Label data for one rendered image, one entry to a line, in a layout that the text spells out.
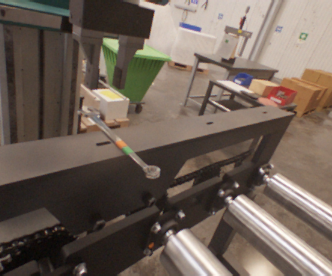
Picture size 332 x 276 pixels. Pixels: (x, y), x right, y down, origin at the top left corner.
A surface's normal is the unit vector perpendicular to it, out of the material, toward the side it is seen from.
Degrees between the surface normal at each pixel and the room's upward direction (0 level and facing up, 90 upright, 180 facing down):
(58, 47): 90
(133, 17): 90
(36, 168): 0
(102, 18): 90
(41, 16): 90
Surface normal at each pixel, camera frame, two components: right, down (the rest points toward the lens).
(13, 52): 0.67, 0.47
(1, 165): 0.24, -0.86
